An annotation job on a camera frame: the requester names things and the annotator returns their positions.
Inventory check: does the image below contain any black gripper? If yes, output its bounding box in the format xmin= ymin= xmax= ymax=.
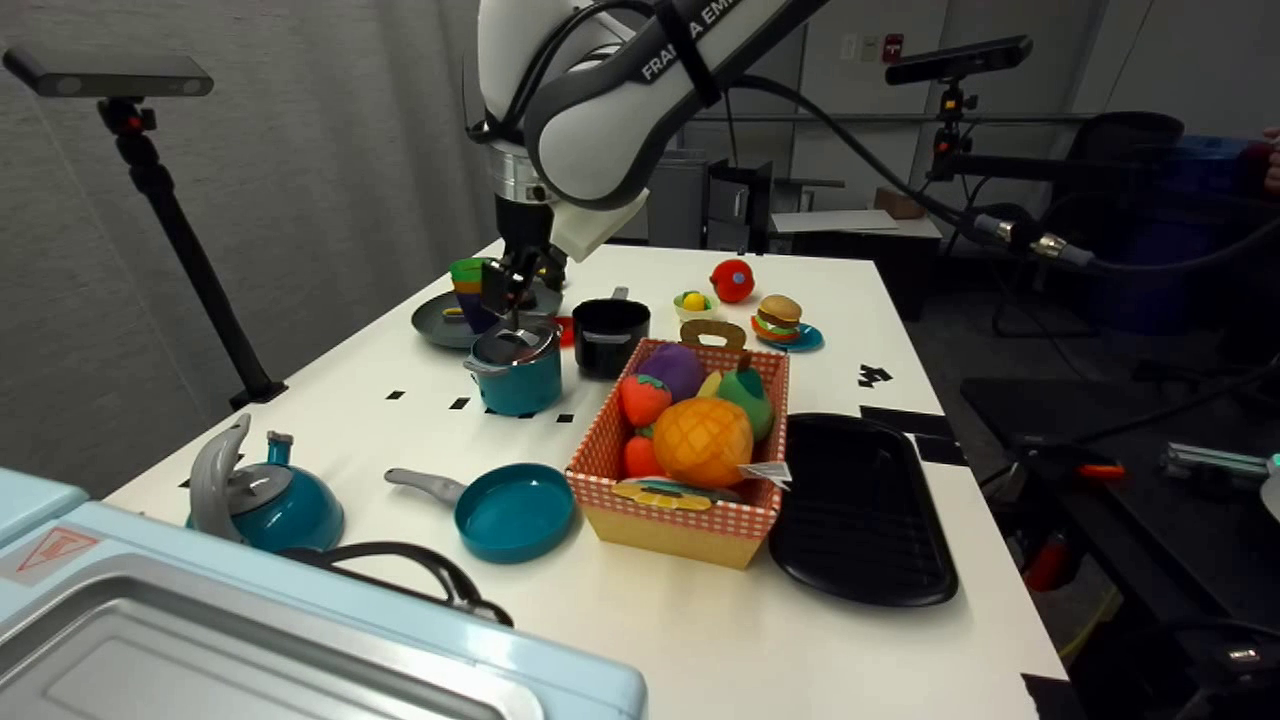
xmin=494 ymin=193 xmax=572 ymax=336

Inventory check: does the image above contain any dark pot lid with handle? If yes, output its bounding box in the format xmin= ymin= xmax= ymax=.
xmin=463 ymin=317 xmax=566 ymax=372

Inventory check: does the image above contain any blue toy pot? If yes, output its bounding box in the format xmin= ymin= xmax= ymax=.
xmin=460 ymin=331 xmax=567 ymax=422

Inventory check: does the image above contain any black toy pot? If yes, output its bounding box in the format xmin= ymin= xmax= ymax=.
xmin=567 ymin=285 xmax=658 ymax=384

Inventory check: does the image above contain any purple toy cup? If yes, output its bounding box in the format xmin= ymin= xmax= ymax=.
xmin=458 ymin=289 xmax=507 ymax=341

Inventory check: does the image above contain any grey round plate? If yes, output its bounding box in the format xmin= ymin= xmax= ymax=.
xmin=408 ymin=277 xmax=567 ymax=354

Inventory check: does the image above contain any red toy strawberry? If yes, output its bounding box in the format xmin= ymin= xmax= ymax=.
xmin=617 ymin=372 xmax=682 ymax=436

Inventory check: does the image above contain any purple toy vegetable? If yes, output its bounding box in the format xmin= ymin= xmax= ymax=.
xmin=641 ymin=341 xmax=707 ymax=405

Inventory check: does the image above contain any grey bin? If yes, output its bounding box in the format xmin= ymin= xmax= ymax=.
xmin=645 ymin=157 xmax=731 ymax=249

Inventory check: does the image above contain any red toy fruit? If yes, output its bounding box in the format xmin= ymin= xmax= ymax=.
xmin=621 ymin=426 xmax=663 ymax=485

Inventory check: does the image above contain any red toy tomato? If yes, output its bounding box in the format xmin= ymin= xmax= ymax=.
xmin=706 ymin=257 xmax=761 ymax=308

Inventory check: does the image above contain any blue toy frying pan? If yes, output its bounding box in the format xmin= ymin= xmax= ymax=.
xmin=380 ymin=458 xmax=579 ymax=566

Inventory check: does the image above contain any orange plush toy fruit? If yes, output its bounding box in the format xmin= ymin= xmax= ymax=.
xmin=649 ymin=393 xmax=761 ymax=495

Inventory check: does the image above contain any black box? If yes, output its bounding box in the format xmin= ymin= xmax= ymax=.
xmin=699 ymin=157 xmax=776 ymax=261

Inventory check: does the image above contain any green toy fruit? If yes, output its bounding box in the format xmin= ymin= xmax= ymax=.
xmin=719 ymin=366 xmax=776 ymax=445

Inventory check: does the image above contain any toy hamburger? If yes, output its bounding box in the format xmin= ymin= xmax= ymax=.
xmin=747 ymin=293 xmax=807 ymax=353

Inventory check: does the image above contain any orange checkered cardboard basket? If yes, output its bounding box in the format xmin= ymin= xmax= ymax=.
xmin=566 ymin=317 xmax=797 ymax=575

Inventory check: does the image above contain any small blue toy plate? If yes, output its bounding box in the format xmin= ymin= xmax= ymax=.
xmin=743 ymin=318 xmax=827 ymax=361

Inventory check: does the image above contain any blue toy kettle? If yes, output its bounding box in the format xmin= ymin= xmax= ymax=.
xmin=184 ymin=411 xmax=350 ymax=558

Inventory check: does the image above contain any white side table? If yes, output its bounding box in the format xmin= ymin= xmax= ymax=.
xmin=768 ymin=203 xmax=944 ymax=266

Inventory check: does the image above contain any brown cardboard box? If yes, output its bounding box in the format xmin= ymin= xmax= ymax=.
xmin=872 ymin=183 xmax=936 ymax=223

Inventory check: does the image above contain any black ribbed baking tray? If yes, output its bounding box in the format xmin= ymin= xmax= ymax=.
xmin=765 ymin=409 xmax=964 ymax=611

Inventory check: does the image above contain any light blue toaster oven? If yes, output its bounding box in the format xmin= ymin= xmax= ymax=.
xmin=0 ymin=462 xmax=652 ymax=720

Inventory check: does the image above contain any black office chair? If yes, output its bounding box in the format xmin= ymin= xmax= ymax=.
xmin=989 ymin=108 xmax=1194 ymax=341

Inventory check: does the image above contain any teal metal bar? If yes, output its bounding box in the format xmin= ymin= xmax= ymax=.
xmin=1162 ymin=440 xmax=1271 ymax=485

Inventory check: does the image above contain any black toaster power cable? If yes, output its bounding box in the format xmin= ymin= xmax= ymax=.
xmin=285 ymin=535 xmax=519 ymax=632

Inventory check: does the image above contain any black camera tripod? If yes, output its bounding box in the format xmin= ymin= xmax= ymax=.
xmin=98 ymin=91 xmax=287 ymax=411

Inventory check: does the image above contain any black camera stand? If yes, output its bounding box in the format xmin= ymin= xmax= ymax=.
xmin=925 ymin=77 xmax=980 ymax=183

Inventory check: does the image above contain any black stereo camera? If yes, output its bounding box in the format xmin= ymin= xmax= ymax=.
xmin=0 ymin=49 xmax=218 ymax=104
xmin=881 ymin=31 xmax=1037 ymax=89

